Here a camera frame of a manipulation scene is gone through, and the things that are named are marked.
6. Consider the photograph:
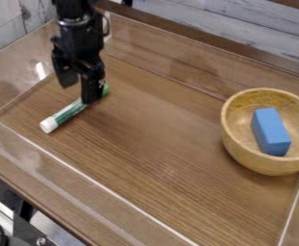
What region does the blue rectangular block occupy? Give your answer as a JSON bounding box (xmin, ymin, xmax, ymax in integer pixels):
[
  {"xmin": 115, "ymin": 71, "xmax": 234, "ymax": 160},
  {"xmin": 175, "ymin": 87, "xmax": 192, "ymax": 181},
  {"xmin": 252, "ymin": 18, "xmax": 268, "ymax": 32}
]
[{"xmin": 250, "ymin": 108, "xmax": 291, "ymax": 157}]

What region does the clear acrylic corner bracket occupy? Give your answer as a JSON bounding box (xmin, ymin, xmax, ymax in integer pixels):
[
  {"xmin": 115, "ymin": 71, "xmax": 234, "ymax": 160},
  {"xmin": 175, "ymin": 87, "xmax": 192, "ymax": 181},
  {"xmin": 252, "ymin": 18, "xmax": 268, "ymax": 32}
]
[{"xmin": 101, "ymin": 12, "xmax": 112, "ymax": 43}]

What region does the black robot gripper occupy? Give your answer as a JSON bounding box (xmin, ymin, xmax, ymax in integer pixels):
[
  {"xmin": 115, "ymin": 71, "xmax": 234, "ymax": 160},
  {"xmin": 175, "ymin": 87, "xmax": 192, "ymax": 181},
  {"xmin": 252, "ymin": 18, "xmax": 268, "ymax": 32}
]
[{"xmin": 51, "ymin": 19, "xmax": 105, "ymax": 105}]

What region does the black metal table frame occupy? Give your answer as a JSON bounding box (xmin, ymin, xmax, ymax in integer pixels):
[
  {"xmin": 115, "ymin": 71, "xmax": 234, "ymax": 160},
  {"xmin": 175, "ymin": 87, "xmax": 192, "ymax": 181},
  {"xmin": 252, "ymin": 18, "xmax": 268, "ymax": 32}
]
[{"xmin": 0, "ymin": 181, "xmax": 57, "ymax": 246}]

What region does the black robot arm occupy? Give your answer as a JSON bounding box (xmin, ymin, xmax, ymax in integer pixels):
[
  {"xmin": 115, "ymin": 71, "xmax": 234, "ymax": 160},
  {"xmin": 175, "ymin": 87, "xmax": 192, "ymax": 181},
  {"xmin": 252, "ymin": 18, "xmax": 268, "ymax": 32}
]
[{"xmin": 51, "ymin": 0, "xmax": 105, "ymax": 105}]

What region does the brown wooden bowl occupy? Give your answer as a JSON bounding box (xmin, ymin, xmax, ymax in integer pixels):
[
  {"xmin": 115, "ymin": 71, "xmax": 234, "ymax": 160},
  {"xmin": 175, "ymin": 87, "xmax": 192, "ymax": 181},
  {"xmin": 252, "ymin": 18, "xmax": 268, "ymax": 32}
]
[{"xmin": 220, "ymin": 87, "xmax": 299, "ymax": 176}]

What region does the green and white marker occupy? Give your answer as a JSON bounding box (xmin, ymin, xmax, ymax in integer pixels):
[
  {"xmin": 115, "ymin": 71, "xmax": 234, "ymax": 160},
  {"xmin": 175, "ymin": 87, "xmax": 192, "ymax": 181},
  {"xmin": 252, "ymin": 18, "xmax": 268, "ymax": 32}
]
[{"xmin": 39, "ymin": 84, "xmax": 111, "ymax": 135}]

